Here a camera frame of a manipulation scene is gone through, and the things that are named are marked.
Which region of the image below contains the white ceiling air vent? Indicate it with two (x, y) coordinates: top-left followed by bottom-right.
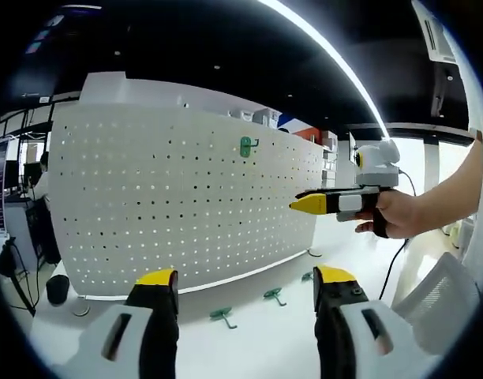
(411, 0), (459, 64)

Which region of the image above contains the person's right hand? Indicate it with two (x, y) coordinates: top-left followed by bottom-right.
(354, 188), (422, 240)

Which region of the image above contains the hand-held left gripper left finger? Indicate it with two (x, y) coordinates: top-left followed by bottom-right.
(77, 268), (180, 379)

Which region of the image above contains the monitor on black stand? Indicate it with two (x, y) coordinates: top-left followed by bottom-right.
(347, 132), (359, 165)

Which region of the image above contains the black cylindrical cup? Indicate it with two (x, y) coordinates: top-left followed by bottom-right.
(46, 275), (71, 305)

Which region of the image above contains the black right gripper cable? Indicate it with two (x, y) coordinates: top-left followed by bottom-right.
(378, 168), (418, 302)

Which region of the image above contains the long ceiling light strip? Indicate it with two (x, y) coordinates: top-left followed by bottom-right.
(260, 0), (392, 139)

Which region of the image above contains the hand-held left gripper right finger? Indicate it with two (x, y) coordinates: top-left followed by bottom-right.
(313, 265), (436, 379)

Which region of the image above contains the white perforated mounting plate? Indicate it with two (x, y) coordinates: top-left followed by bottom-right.
(47, 103), (324, 317)

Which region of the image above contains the white partition block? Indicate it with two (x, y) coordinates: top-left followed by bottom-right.
(80, 72), (266, 115)

